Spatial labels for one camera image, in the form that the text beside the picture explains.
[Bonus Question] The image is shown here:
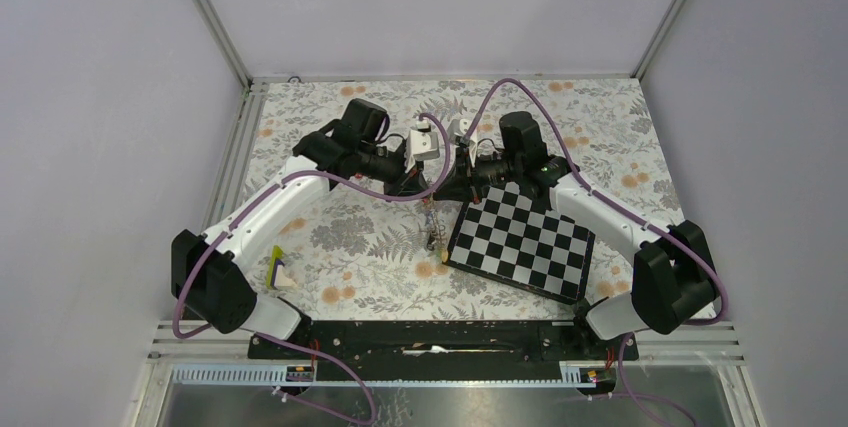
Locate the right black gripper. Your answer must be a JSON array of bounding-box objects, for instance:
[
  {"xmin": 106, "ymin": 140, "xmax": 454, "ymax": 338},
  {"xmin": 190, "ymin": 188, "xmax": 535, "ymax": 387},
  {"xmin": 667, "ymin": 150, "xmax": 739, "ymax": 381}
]
[{"xmin": 433, "ymin": 146, "xmax": 522, "ymax": 206}]

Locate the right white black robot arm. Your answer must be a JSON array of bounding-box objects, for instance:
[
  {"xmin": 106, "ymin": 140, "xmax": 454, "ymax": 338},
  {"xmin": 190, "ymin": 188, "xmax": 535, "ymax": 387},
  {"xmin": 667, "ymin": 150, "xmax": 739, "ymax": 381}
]
[{"xmin": 435, "ymin": 112, "xmax": 722, "ymax": 359}]

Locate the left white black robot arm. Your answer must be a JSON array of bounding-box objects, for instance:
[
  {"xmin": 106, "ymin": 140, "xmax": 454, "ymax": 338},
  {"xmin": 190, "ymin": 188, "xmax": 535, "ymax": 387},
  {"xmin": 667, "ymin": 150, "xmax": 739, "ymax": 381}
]
[{"xmin": 171, "ymin": 98, "xmax": 450, "ymax": 358}]

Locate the black white checkerboard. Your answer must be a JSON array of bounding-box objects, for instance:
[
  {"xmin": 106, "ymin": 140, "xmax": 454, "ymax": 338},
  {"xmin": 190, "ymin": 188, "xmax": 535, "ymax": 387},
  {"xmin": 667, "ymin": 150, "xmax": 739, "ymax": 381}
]
[{"xmin": 447, "ymin": 184, "xmax": 595, "ymax": 305}]

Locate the floral patterned table mat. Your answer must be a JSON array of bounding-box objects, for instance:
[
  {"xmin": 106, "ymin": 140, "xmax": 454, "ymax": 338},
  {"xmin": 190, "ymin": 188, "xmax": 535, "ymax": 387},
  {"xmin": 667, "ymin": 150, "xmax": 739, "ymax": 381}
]
[{"xmin": 239, "ymin": 78, "xmax": 684, "ymax": 320}]

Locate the yellow purple white small object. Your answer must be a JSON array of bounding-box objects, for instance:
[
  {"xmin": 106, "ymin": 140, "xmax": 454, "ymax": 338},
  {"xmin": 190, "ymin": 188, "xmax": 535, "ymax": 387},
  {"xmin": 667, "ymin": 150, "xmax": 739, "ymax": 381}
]
[{"xmin": 265, "ymin": 245, "xmax": 297, "ymax": 290}]

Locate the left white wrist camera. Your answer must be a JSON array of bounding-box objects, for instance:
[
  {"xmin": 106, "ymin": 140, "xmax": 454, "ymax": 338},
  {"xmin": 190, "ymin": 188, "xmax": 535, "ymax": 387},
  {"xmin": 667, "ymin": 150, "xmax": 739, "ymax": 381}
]
[{"xmin": 406, "ymin": 128, "xmax": 440, "ymax": 166}]

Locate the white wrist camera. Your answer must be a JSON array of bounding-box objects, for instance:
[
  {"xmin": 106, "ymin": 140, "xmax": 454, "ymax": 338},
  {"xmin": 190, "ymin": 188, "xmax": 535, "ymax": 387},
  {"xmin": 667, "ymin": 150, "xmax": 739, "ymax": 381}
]
[
  {"xmin": 406, "ymin": 128, "xmax": 440, "ymax": 166},
  {"xmin": 448, "ymin": 118, "xmax": 476, "ymax": 151}
]

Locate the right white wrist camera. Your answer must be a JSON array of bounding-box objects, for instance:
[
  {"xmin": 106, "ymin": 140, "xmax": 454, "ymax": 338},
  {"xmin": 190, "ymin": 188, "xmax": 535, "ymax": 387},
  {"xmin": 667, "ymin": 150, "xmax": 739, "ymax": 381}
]
[{"xmin": 448, "ymin": 118, "xmax": 476, "ymax": 151}]

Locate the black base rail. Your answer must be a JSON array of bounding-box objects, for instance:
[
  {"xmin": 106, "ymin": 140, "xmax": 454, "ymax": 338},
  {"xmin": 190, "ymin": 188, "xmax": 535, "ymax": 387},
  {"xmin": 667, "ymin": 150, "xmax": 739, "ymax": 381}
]
[{"xmin": 248, "ymin": 320, "xmax": 639, "ymax": 382}]

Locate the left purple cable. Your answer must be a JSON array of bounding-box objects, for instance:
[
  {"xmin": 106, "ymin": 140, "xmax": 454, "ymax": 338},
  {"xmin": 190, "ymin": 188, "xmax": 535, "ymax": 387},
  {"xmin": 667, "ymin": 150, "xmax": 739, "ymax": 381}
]
[{"xmin": 171, "ymin": 112, "xmax": 452, "ymax": 427}]

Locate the purple cable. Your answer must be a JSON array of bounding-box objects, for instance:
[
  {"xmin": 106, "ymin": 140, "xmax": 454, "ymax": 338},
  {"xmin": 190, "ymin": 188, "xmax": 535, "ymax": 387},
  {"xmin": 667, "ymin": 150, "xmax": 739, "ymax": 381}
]
[
  {"xmin": 171, "ymin": 112, "xmax": 452, "ymax": 427},
  {"xmin": 467, "ymin": 78, "xmax": 730, "ymax": 427}
]

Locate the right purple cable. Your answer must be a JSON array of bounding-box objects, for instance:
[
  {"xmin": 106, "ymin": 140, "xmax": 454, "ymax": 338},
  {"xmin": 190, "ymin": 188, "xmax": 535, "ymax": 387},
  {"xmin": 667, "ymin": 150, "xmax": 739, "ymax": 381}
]
[{"xmin": 467, "ymin": 78, "xmax": 730, "ymax": 427}]

